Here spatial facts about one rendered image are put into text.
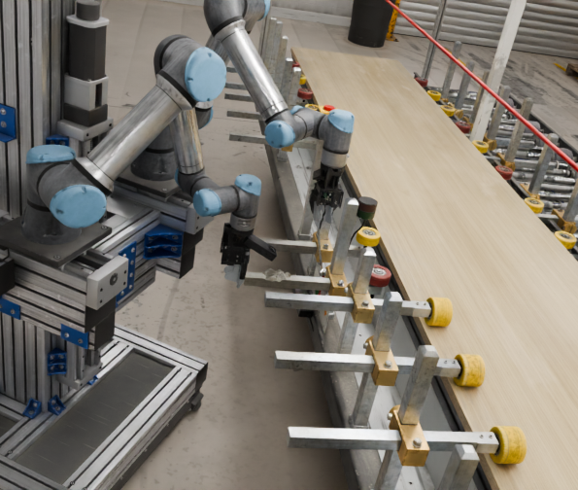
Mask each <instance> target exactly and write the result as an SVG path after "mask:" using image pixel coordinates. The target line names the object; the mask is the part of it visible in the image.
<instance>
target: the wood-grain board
mask: <svg viewBox="0 0 578 490"><path fill-rule="evenodd" d="M290 51H291V53H292V56H293V58H294V60H295V62H298V63H299V64H300V66H299V68H300V69H301V75H304V76H305V77H306V82H305V84H306V86H307V88H308V89H310V90H311V91H312V92H313V97H312V98H313V100H314V102H315V105H317V106H319V105H320V106H324V105H331V106H334V107H336V108H337V109H339V110H345V111H348V112H350V113H352V114H353V115H354V116H355V122H354V132H353V134H352V139H351V144H350V149H349V152H348V155H350V157H347V162H346V165H345V170H346V172H347V174H348V177H349V179H350V181H351V183H352V185H353V187H354V190H355V192H356V194H357V197H361V196H368V197H372V198H374V199H376V200H377V201H378V204H377V208H376V212H375V216H374V219H372V220H368V221H369V223H370V225H371V227H372V228H374V229H376V230H378V231H379V232H380V234H381V236H380V240H379V244H380V246H381V249H382V251H383V253H384V255H385V257H386V259H387V262H388V264H389V266H390V268H391V271H392V274H393V276H394V278H395V280H396V282H397V284H398V287H399V289H400V291H401V293H402V294H403V297H404V299H405V300H406V301H411V300H413V301H426V300H427V299H428V298H430V297H432V298H448V299H449V300H450V301H451V303H452V306H453V318H452V321H451V323H450V325H449V326H447V327H440V326H429V325H428V324H427V323H426V322H425V317H413V318H414V320H415V323H416V325H417V327H418V329H419V331H420V333H421V336H422V338H423V340H424V342H425V345H432V346H434V347H435V349H436V351H437V353H438V355H439V357H440V358H439V359H454V358H455V356H456V355H457V354H472V355H480V356H481V357H482V358H483V360H484V363H485V368H486V374H485V379H484V382H483V384H482V385H481V386H479V387H467V386H458V385H457V384H456V383H455V381H454V378H453V377H446V376H440V377H441V379H442V382H443V384H444V386H445V388H446V390H447V392H448V395H449V397H450V399H451V401H452V403H453V405H454V408H455V410H456V412H457V414H458V416H459V420H460V422H461V424H462V426H463V427H464V430H465V432H466V433H472V432H489V431H490V429H491V428H492V427H493V426H515V427H519V428H521V429H522V431H523V432H524V434H525V436H526V440H527V455H526V457H525V459H524V460H523V462H522V463H521V464H498V463H495V462H494V461H493V460H492V458H491V456H490V453H477V455H478V457H479V459H480V461H479V462H480V464H481V466H482V469H483V471H484V473H485V475H486V477H487V480H488V482H489V484H490V486H491V488H492V490H578V262H577V261H576V260H575V259H574V258H573V256H572V255H571V254H570V253H569V252H568V251H567V250H566V249H565V247H564V246H563V245H562V244H561V243H560V242H559V241H558V239H557V238H556V237H555V236H554V235H553V234H552V233H551V232H550V231H549V229H548V228H547V227H546V226H545V225H544V224H543V223H542V222H541V220H540V219H539V218H538V217H537V216H536V215H535V214H534V213H533V211H532V210H531V209H530V208H529V207H528V206H527V205H526V204H525V202H524V201H523V200H522V199H521V198H520V197H519V196H518V195H517V193H516V192H515V191H514V190H513V189H512V188H511V187H510V186H509V185H508V183H507V182H506V181H505V180H504V179H503V178H502V177H501V176H500V174H499V173H498V172H497V171H496V170H495V169H494V168H493V166H492V165H491V164H490V163H489V162H488V161H487V160H486V159H485V158H484V156H483V155H482V154H481V153H480V152H479V151H478V150H477V149H476V147H475V146H474V145H473V144H472V143H471V142H470V141H469V140H468V138H467V137H466V136H465V135H464V134H463V133H462V132H461V131H460V130H459V128H458V127H457V126H456V125H455V124H454V123H453V122H452V120H451V119H450V118H449V117H448V116H447V115H446V114H445V113H444V111H443V110H442V109H441V108H440V107H439V106H438V105H437V104H436V103H435V101H434V100H433V99H432V98H431V97H430V96H429V95H428V94H427V92H426V91H425V90H424V89H423V88H422V87H421V86H420V84H419V83H418V82H417V81H416V80H415V79H414V78H413V77H412V76H411V74H410V73H409V72H408V71H407V70H406V69H405V68H404V67H403V65H402V64H401V63H400V62H399V61H398V60H392V59H384V58H378V57H370V56H362V55H355V54H347V53H340V52H327V51H319V50H311V49H304V48H297V47H291V48H290Z"/></svg>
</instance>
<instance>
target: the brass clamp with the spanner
mask: <svg viewBox="0 0 578 490"><path fill-rule="evenodd" d="M325 269H326V275H325V278H329V280H330V288H329V291H328V294H329V295H330V296H332V297H345V296H346V295H347V294H346V293H345V292H344V289H345V288H346V287H347V285H348V283H347V280H346V277H345V274H344V272H343V274H331V271H330V265H328V266H327V267H326V268H325ZM339 280H343V281H344V286H343V287H340V286H338V285H337V283H338V281H339Z"/></svg>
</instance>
